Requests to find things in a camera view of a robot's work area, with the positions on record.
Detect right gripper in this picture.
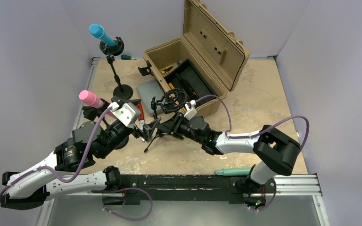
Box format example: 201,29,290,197
157,111,204,144

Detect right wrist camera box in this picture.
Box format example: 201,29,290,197
184,100,197,121

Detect blue microphone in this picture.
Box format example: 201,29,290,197
89,24,117,47

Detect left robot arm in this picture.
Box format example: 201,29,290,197
0,97,160,210

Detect red adjustable wrench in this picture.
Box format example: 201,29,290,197
136,103,145,130

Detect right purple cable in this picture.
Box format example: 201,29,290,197
195,95,310,153

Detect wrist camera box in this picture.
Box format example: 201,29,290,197
109,102,141,128
184,100,197,121

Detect black tripod shock mount stand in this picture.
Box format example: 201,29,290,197
144,89,187,153

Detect tall black mic stand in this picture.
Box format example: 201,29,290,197
99,37,134,102

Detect purple cable loop front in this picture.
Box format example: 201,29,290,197
102,187,154,222

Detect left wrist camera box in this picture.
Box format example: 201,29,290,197
109,102,141,128

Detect tan plastic toolbox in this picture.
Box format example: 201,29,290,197
137,0,250,118

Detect yellow handled tool in tray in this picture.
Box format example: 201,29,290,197
168,83,198,99

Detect black toolbox tray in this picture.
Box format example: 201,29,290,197
159,59,216,99

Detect yellow black pliers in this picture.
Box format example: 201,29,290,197
161,65,173,74

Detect black front mounting rail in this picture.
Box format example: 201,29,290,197
106,175,275,206

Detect black round base mic stand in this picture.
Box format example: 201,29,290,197
82,98,129,150

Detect grey flat case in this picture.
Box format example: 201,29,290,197
137,80,164,108

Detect mint green microphone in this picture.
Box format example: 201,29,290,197
214,168,251,177

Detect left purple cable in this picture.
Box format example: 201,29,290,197
0,106,115,203

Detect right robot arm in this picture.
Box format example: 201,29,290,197
157,113,302,192

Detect pink microphone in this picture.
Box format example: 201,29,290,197
79,90,103,108

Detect green handled screwdriver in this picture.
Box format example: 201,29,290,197
121,54,136,60

